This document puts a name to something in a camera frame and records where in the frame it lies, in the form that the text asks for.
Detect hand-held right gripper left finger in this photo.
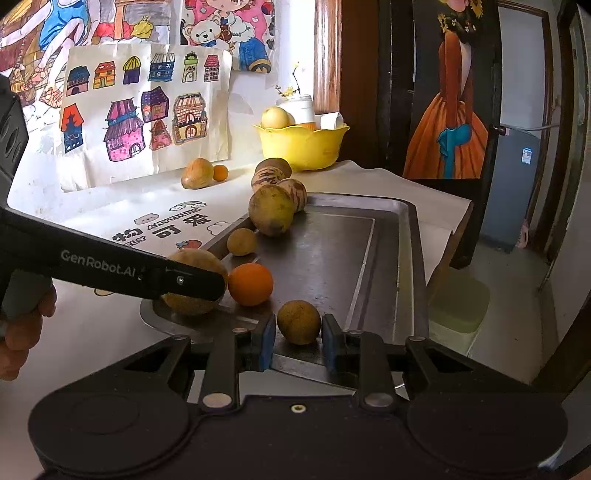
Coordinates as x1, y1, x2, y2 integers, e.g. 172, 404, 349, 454
122, 315, 278, 413

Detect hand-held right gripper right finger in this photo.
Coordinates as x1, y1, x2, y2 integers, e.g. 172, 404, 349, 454
322, 314, 476, 413

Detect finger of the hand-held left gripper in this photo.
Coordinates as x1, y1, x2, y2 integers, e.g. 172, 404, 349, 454
141, 263, 228, 304

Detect striped pepino melon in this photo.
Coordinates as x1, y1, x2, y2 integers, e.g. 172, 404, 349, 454
251, 166, 289, 192
276, 178, 308, 213
161, 248, 229, 317

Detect small round brown fruit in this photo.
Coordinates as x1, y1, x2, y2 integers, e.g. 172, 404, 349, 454
227, 228, 258, 256
277, 300, 322, 346

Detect metal tray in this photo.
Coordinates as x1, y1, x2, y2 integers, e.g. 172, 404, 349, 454
140, 193, 430, 370

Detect yellow-green mango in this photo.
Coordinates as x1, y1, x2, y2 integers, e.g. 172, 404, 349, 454
248, 183, 295, 238

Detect brown-yellow oval fruit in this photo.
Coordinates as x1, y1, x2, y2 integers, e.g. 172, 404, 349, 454
180, 158, 214, 190

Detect brown kiwi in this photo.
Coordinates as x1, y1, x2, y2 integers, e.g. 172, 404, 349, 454
255, 158, 293, 181

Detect person's left hand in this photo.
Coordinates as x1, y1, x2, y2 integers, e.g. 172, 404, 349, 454
0, 286, 57, 382

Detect pale plastic bin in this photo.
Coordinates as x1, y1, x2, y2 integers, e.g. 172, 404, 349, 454
427, 268, 491, 356

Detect colourful houses drawing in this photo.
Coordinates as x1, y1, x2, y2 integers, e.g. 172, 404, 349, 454
58, 44, 234, 192

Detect yellow plastic bowl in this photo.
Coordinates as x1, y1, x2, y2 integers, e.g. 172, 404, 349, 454
252, 124, 350, 171

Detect pale yellow apple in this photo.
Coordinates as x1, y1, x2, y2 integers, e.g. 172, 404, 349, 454
261, 106, 296, 130

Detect yellow flower sprig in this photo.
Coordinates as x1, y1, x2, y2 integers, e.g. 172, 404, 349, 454
274, 61, 305, 100

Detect coloured children's drawings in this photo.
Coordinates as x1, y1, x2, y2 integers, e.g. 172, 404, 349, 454
0, 0, 185, 121

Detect grey appliance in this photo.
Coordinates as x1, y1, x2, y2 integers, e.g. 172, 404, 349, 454
478, 124, 550, 252

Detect dark wooden door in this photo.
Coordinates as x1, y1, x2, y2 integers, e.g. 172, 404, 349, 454
339, 0, 504, 268

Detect girl and teddy bear drawing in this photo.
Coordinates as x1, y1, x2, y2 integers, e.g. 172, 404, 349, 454
180, 0, 278, 75

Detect orange dress lady painting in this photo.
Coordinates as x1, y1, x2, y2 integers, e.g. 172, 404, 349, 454
402, 0, 502, 181

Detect wooden door frame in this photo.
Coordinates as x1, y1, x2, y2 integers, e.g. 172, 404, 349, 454
314, 0, 342, 114

